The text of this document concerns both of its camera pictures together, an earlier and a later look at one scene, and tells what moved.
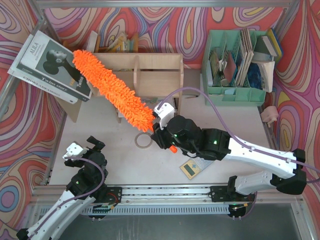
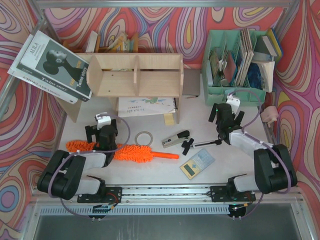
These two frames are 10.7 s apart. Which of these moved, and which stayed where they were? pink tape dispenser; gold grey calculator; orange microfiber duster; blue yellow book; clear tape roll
Moved: orange microfiber duster
Stayed: gold grey calculator; clear tape roll; pink tape dispenser; blue yellow book
